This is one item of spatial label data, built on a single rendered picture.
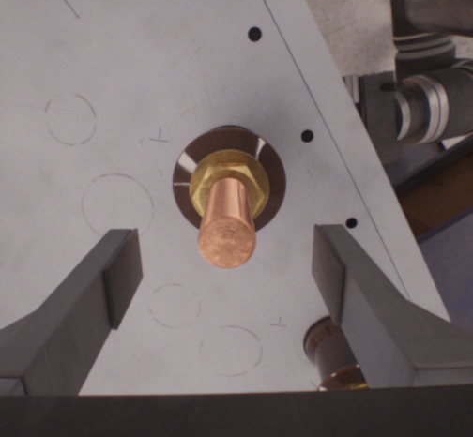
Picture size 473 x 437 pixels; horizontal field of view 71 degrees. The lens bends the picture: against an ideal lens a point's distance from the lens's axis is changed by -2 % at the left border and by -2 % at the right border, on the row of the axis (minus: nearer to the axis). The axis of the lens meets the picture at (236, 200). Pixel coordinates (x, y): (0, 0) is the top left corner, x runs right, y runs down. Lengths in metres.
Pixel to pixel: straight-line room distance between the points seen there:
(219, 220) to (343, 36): 1.69
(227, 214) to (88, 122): 0.25
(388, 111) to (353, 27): 1.32
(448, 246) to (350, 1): 1.20
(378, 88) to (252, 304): 0.34
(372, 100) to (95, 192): 0.38
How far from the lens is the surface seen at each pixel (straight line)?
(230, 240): 0.17
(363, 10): 1.87
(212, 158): 0.26
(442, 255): 1.12
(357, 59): 1.83
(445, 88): 0.57
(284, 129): 0.37
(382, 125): 0.53
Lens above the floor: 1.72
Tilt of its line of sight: 73 degrees down
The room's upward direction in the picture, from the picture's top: 178 degrees clockwise
